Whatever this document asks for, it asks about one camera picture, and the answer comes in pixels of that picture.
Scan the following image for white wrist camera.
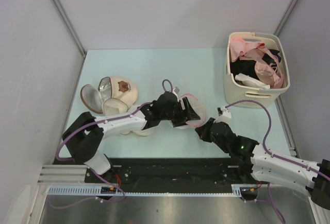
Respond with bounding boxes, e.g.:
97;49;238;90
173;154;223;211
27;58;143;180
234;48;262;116
216;106;232;123
171;87;179;101

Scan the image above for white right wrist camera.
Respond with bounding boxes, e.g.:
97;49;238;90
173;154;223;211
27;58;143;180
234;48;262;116
216;106;232;123

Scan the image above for black garment in basket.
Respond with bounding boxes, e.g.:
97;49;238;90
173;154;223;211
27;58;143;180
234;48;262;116
230;54;277;80

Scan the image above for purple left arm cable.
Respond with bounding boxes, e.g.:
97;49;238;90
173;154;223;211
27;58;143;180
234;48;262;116
55;79;181;209

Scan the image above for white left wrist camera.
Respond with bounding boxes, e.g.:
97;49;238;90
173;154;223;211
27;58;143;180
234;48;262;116
171;87;179;101

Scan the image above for white bra in basket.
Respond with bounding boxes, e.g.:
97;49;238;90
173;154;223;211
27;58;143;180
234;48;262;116
235;73;270;90

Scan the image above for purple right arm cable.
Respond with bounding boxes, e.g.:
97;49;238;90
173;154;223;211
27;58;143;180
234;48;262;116
224;100;330;223

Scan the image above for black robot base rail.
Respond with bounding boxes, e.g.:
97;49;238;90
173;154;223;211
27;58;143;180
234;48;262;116
53;154;261;193

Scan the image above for silver brown-rimmed bra cup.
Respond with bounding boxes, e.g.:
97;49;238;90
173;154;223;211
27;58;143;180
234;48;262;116
80;84;103;114

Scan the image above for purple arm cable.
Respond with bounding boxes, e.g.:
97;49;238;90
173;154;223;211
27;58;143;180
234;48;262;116
224;100;330;223
55;79;181;209

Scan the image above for pink bras in basket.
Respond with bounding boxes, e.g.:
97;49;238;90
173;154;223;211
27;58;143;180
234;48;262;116
229;38;285;89

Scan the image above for white slotted cable duct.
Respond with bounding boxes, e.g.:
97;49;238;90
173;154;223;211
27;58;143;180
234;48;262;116
47;184;259;197

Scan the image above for cream plastic laundry basket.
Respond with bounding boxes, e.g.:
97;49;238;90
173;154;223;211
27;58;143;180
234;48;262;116
223;32;290;108

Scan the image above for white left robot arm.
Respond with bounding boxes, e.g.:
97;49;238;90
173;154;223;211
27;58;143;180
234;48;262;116
62;92;202;183

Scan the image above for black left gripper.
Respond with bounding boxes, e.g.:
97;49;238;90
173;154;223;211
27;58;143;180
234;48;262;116
160;97;200;128

